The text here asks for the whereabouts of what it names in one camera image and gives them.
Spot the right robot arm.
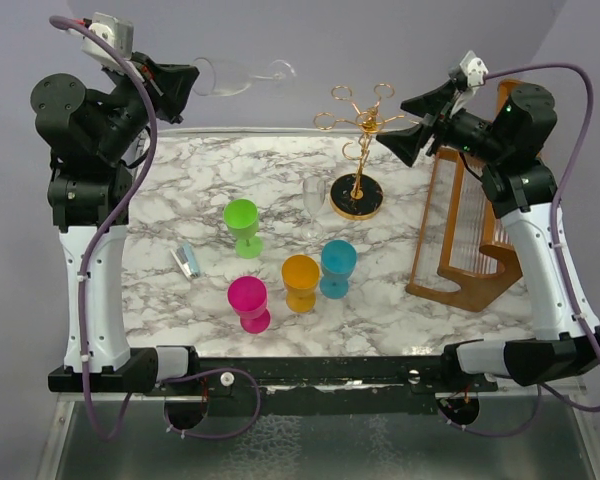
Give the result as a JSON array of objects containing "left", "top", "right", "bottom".
[{"left": 377, "top": 81, "right": 600, "bottom": 391}]

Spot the blue plastic goblet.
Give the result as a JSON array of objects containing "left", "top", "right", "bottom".
[{"left": 319, "top": 239, "right": 357, "bottom": 299}]

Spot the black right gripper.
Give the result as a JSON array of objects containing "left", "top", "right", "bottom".
[{"left": 376, "top": 80, "right": 508, "bottom": 166}]

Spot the wooden ribbed glass rack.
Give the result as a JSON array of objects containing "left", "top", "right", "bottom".
[{"left": 405, "top": 78, "right": 549, "bottom": 314}]

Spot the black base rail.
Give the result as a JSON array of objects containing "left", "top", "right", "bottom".
[{"left": 47, "top": 344, "right": 501, "bottom": 419}]

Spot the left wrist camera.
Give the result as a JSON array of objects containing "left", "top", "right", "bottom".
[{"left": 81, "top": 12, "right": 134, "bottom": 71}]

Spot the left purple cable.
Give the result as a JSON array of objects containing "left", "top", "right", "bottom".
[{"left": 48, "top": 14, "right": 263, "bottom": 442}]

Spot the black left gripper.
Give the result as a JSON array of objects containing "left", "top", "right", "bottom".
[{"left": 95, "top": 49, "right": 196, "bottom": 162}]

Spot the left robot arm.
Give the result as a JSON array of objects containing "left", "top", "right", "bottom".
[{"left": 30, "top": 71, "right": 201, "bottom": 395}]

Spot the green plastic goblet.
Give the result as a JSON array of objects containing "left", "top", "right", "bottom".
[{"left": 223, "top": 199, "right": 263, "bottom": 259}]

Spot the orange plastic goblet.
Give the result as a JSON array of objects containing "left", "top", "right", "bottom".
[{"left": 281, "top": 254, "right": 320, "bottom": 313}]

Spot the clear tall wine glass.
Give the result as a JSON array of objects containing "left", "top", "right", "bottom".
[{"left": 301, "top": 176, "right": 326, "bottom": 242}]

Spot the gold wine glass rack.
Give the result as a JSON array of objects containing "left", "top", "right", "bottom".
[{"left": 313, "top": 83, "right": 405, "bottom": 221}]

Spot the small blue stapler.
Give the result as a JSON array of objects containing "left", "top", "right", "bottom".
[{"left": 170, "top": 243, "right": 201, "bottom": 280}]

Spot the pink plastic goblet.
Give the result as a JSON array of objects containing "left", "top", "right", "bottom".
[{"left": 227, "top": 276, "right": 271, "bottom": 334}]

